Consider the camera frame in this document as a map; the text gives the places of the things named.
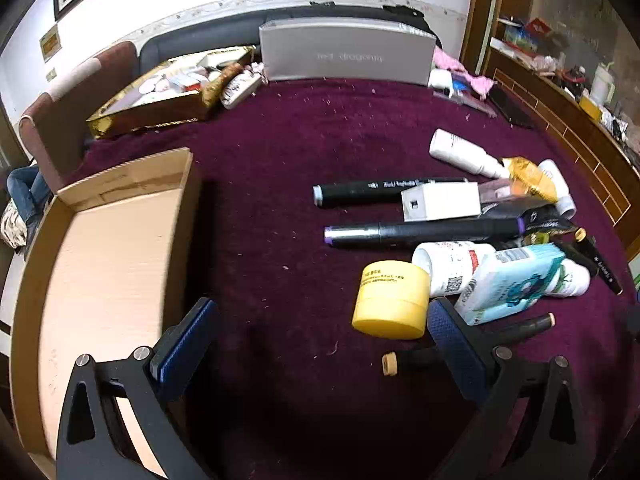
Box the wooden sideboard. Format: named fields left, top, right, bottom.
left=482, top=45, right=640, bottom=231

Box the white charger adapter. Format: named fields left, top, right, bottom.
left=401, top=181, right=482, bottom=222

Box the pink cloth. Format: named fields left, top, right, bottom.
left=432, top=46, right=496, bottom=98

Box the wooden door frame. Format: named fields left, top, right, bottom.
left=460, top=0, right=506, bottom=76

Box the black marker yellow cap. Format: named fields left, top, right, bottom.
left=552, top=227, right=624, bottom=296

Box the black marker purple cap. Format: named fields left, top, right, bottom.
left=324, top=217, right=531, bottom=250

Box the black cloth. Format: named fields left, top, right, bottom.
left=382, top=4, right=441, bottom=36

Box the white bottle green leaf label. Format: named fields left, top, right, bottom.
left=550, top=259, right=592, bottom=297

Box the small gold wall plaque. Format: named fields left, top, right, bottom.
left=39, top=24, right=63, bottom=63

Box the white jug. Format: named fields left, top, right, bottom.
left=590, top=62, right=616, bottom=106

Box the black marker cream cap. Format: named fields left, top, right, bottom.
left=382, top=313, right=557, bottom=376

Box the black phone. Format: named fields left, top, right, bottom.
left=487, top=85, right=536, bottom=129

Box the grey shoe box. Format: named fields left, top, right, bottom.
left=258, top=17, right=438, bottom=86

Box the black marker grey cap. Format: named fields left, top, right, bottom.
left=313, top=176, right=468, bottom=208

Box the gold patterned pouch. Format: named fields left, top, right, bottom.
left=200, top=62, right=243, bottom=108

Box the shallow cardboard box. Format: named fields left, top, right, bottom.
left=10, top=147, right=203, bottom=480

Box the gold box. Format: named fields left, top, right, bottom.
left=86, top=46, right=257, bottom=139

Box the gold snack packet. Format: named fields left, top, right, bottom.
left=502, top=156, right=558, bottom=204

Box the yellow jar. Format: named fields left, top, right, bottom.
left=351, top=260, right=432, bottom=340

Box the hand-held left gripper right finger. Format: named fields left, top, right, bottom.
left=425, top=296, right=596, bottom=480

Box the white bottle red label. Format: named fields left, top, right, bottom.
left=411, top=241, right=496, bottom=297

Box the white spray bottle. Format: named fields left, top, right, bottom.
left=429, top=128, right=511, bottom=179

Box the clear plastic tube package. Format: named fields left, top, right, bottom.
left=477, top=178, right=531, bottom=206

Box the maroon armchair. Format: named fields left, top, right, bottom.
left=19, top=41, right=141, bottom=193

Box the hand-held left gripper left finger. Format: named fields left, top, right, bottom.
left=56, top=297, right=221, bottom=480

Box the dark leather sofa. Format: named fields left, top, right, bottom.
left=137, top=4, right=443, bottom=78

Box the teal printed tissue packet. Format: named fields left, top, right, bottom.
left=454, top=242, right=566, bottom=326

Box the white bottle ribbed cap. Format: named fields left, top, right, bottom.
left=537, top=159, right=577, bottom=220

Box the patterned blanket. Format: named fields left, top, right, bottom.
left=0, top=200, right=28, bottom=248

